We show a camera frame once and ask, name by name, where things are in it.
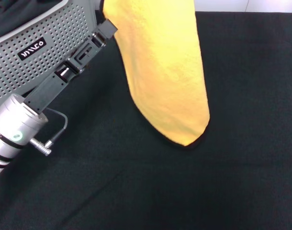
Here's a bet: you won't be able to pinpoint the yellow grey towel black edge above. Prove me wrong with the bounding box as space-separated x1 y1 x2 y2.
99 0 211 151

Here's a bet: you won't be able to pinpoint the dark cloth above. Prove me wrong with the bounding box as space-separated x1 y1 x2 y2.
0 0 68 41

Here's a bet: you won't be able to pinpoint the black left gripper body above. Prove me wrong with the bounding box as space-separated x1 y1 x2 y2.
24 58 86 114

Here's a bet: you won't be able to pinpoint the left gripper cable metal plugs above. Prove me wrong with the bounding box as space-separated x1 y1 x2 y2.
28 107 69 157

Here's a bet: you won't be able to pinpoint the grey perforated plastic storage box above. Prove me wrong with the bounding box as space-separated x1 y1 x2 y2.
0 0 106 106

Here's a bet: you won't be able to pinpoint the black tablecloth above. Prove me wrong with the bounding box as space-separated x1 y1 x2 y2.
0 11 292 230

